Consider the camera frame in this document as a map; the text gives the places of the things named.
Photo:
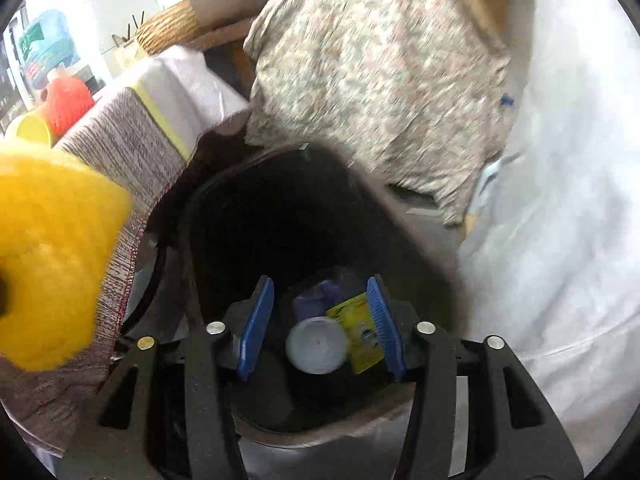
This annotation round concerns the woven basket sink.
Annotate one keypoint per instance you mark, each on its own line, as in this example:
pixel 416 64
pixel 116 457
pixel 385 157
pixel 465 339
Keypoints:
pixel 170 27

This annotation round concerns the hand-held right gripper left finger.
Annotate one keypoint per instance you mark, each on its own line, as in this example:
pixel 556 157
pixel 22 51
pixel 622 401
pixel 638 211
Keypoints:
pixel 257 330

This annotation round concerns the white round lid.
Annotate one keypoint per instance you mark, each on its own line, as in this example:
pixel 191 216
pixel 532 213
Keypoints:
pixel 316 345

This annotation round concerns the purple wrapper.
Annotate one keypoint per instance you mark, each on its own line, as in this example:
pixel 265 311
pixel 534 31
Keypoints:
pixel 312 302

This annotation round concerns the beige chopstick box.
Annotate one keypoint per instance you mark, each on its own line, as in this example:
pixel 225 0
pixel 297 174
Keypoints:
pixel 127 52

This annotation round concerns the wooden counter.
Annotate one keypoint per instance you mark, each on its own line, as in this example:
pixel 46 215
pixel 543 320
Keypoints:
pixel 225 37

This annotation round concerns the yellow snack packet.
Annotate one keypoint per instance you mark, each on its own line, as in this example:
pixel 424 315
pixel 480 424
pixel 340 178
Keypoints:
pixel 355 325

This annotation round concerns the white cover cloth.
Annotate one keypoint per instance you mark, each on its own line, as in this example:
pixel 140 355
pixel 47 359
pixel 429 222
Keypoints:
pixel 565 185

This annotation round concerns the yellow can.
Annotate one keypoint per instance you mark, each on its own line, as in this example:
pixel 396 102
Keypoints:
pixel 27 130

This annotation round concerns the yellow foam net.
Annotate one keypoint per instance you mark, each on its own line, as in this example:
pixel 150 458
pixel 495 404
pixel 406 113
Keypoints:
pixel 50 240

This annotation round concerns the floral cloth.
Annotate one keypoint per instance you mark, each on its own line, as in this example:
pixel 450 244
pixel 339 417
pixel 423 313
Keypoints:
pixel 375 85

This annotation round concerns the blue water jug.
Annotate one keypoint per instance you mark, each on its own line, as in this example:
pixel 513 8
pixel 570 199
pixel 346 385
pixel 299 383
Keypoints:
pixel 47 45

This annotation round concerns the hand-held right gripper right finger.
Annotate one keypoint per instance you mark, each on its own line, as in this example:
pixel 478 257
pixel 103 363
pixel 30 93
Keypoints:
pixel 382 325

